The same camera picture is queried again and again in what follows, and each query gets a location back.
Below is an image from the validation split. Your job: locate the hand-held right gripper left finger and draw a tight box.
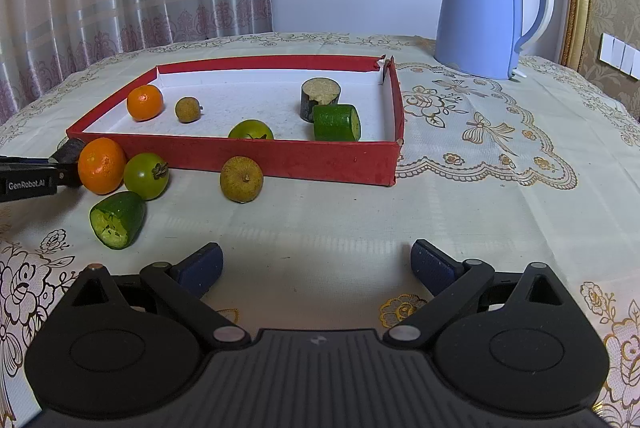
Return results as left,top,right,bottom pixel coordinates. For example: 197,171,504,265
62,242,252,351

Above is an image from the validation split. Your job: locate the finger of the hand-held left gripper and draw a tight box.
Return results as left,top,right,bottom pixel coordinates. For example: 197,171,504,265
0,157,83,190

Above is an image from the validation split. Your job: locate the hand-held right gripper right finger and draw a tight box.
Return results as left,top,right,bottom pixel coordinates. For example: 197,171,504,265
382,238,576,351

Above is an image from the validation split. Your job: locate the dark sugarcane piece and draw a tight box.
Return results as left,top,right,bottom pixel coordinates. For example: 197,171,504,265
50,137,87,166

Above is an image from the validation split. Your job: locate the orange tangerine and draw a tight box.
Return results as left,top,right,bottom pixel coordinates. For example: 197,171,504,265
126,84,165,122
77,137,128,195

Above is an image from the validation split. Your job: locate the green cucumber piece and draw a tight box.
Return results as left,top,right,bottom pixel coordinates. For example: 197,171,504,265
313,104,362,142
89,191,148,251

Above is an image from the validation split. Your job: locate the brown longan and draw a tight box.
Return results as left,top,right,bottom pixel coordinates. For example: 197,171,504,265
219,156,264,204
174,96,205,124

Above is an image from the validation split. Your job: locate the red shallow cardboard box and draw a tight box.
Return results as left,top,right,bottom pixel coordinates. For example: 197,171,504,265
66,54,405,187

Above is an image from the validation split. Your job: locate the dark eggplant piece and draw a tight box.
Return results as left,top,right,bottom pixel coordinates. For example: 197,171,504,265
300,78,341,123

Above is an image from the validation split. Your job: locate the blue electric kettle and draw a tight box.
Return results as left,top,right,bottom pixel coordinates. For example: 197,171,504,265
433,0,556,80

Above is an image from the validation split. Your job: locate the white wall switch panel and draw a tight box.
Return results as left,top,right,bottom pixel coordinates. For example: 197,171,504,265
598,33,640,82

